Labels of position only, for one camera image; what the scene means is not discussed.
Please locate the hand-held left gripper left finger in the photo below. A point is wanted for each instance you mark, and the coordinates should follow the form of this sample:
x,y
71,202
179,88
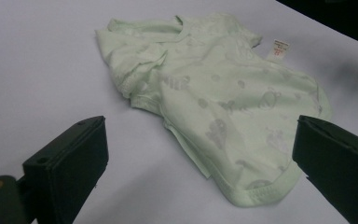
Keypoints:
x,y
68,168

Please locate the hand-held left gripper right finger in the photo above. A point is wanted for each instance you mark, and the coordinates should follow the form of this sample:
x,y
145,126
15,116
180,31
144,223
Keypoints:
x,y
338,168

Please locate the pale green baby garment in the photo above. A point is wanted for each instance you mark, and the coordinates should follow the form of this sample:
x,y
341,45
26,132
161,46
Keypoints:
x,y
230,93

